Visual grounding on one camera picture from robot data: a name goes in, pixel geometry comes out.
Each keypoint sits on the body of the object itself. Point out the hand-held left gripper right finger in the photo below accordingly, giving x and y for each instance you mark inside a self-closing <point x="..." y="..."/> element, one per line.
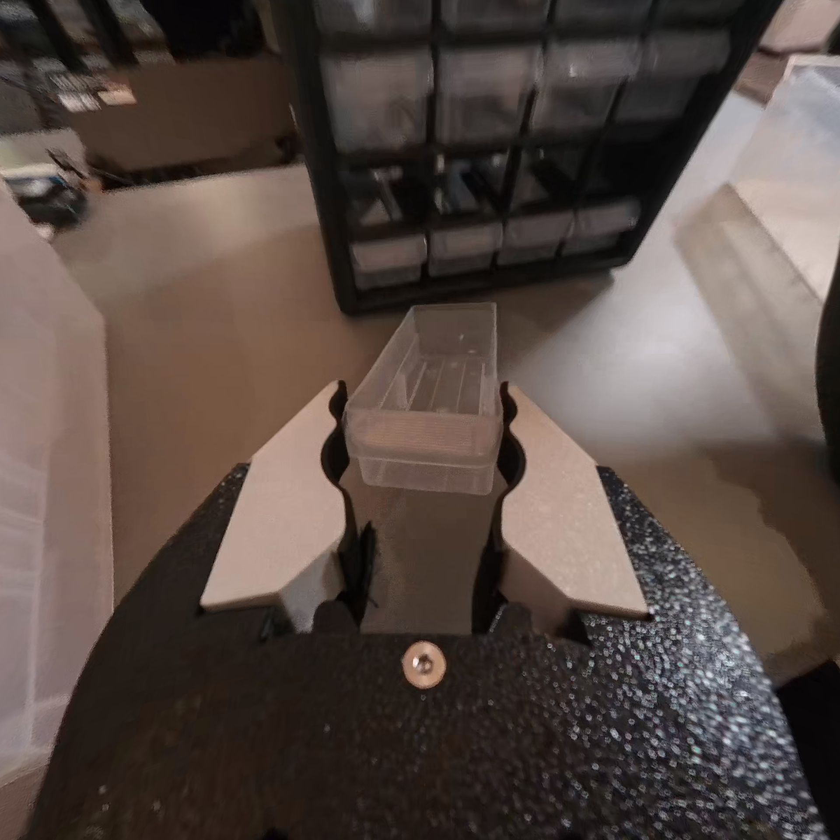
<point x="571" y="531"/>

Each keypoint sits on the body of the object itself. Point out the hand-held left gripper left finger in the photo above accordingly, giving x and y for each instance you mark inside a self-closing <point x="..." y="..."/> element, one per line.
<point x="275" y="531"/>

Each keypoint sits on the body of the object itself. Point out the clear plastic drawer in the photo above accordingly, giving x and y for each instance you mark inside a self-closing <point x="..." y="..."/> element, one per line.
<point x="420" y="439"/>

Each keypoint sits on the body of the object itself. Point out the black drawer cabinet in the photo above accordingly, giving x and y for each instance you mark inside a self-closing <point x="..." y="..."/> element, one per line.
<point x="459" y="292"/>

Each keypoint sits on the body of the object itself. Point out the clear plastic storage bin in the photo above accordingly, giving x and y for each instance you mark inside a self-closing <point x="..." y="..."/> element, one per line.
<point x="794" y="164"/>
<point x="46" y="459"/>

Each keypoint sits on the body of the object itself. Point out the tan cardboard box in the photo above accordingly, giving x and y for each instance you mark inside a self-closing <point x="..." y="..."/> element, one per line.
<point x="197" y="118"/>

